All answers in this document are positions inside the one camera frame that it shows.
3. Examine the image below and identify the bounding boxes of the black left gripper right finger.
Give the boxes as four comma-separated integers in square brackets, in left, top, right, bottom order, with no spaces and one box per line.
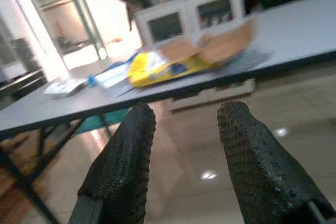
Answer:
[217,101,336,224]

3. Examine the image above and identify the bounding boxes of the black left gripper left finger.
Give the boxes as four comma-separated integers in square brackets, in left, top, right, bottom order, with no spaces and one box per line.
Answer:
[68,103,156,224]

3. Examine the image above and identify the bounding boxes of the teal mat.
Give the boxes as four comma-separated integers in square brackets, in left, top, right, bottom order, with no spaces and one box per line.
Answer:
[81,109,130,133]

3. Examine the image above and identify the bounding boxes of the white blue plastic packet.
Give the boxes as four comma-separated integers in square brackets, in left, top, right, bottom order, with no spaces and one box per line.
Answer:
[86,62,132,90]

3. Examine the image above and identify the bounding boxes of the yellow snack bag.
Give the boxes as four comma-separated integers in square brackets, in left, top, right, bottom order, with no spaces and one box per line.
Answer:
[127,52,219,89]

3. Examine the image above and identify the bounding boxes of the white tissue pack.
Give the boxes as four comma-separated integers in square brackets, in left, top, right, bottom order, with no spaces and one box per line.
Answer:
[43,78,88,99]

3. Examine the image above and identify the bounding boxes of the brown cardboard box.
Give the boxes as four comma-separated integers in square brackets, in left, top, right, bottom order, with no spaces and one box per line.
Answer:
[159,18,260,64]

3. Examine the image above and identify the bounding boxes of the grey folding table black edge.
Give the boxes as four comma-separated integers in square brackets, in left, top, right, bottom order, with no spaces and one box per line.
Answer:
[0,0,336,224]

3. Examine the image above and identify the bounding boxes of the dark low table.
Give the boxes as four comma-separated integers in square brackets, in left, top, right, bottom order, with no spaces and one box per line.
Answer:
[0,69,48,102]

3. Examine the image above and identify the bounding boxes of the white cabinet with glass doors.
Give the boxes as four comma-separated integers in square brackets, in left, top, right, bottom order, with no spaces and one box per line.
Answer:
[133,0,257,113]

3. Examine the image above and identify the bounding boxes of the green metal post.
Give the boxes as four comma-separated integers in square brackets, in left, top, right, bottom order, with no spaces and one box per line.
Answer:
[62,0,109,61]

